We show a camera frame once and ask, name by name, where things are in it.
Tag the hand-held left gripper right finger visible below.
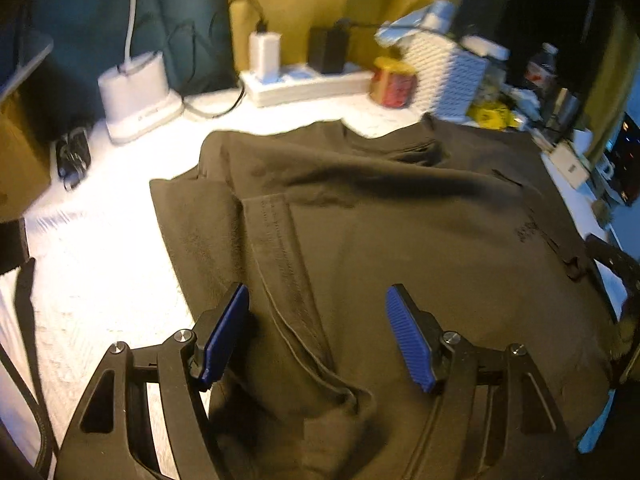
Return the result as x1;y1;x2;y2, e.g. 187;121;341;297
384;283;585;480

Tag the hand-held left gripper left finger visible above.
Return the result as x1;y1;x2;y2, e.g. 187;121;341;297
52;282;251;480

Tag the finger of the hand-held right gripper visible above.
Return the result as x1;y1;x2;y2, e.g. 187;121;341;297
585;232;640;303

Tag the brown t-shirt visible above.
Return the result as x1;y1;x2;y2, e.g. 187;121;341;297
149;114;626;480

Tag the brown fuzzy object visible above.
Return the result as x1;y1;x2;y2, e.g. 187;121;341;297
591;200;615;231

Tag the black electronic device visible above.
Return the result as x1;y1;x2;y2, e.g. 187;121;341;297
606;109;640;207

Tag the stainless steel kettle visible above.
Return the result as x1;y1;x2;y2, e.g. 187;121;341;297
549;87;582;130

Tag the yellow duck snack bag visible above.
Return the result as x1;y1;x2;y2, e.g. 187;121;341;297
467;100;526;130

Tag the plastic water bottle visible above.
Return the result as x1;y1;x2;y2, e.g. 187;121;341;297
524;42;560;101

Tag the clear jar with white lid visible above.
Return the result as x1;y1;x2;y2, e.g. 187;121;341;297
460;35;511;92

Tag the white perforated plastic basket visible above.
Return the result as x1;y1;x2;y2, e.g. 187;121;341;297
401;30;493;121

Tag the white desk lamp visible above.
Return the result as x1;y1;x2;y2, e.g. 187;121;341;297
97;0;184;146

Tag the red and yellow can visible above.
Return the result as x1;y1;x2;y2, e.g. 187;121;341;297
370;56;418;109

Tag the white power strip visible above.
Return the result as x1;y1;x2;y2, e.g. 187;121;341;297
239;62;375;109

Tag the cardboard box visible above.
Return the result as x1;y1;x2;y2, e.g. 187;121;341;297
0;75;53;223

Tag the white charger plug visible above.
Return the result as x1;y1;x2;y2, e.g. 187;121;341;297
249;20;282;81

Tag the black power adapter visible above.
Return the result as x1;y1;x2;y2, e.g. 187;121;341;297
307;19;353;75

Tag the light blue pack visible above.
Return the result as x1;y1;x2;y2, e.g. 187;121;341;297
375;0;458;47

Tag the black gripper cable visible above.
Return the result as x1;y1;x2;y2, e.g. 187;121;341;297
0;342;58;480

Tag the black cable bundle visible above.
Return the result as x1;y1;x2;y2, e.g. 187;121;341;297
54;127;93;192

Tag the black looped cable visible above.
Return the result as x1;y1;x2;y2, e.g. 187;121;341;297
164;12;247;122

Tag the black charger cable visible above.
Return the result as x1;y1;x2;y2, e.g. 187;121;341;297
227;0;271;33

